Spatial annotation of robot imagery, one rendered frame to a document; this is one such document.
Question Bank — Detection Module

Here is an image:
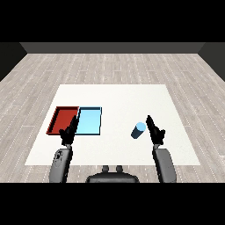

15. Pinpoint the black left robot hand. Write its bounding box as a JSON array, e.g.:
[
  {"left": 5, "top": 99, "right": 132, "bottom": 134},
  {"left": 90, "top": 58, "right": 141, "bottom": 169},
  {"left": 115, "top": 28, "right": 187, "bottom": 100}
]
[{"left": 59, "top": 114, "right": 79, "bottom": 147}]

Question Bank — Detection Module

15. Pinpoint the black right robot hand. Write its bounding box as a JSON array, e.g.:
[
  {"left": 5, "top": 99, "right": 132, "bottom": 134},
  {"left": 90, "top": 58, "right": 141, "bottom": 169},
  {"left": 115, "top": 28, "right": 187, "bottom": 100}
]
[{"left": 145, "top": 114, "right": 166, "bottom": 146}]

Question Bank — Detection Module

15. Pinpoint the red shallow open box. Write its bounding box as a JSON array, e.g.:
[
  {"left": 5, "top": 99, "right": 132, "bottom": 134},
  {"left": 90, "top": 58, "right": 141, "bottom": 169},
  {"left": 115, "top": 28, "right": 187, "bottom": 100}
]
[{"left": 46, "top": 105, "right": 80, "bottom": 136}]

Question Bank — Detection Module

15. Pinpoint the small blue can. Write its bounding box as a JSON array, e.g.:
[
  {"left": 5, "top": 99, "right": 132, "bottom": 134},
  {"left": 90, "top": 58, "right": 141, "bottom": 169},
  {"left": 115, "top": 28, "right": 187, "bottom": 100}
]
[{"left": 130, "top": 121, "right": 148, "bottom": 140}]

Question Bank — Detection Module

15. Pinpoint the light blue shallow open box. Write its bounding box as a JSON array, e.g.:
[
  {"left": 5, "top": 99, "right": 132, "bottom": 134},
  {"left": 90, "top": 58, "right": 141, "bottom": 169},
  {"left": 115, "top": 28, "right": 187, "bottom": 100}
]
[{"left": 74, "top": 106, "right": 103, "bottom": 136}]

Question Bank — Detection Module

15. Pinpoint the dark grey robot body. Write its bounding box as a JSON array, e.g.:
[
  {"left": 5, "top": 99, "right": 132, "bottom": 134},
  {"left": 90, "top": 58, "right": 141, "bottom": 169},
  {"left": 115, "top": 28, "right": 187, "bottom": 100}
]
[{"left": 85, "top": 165, "right": 141, "bottom": 184}]

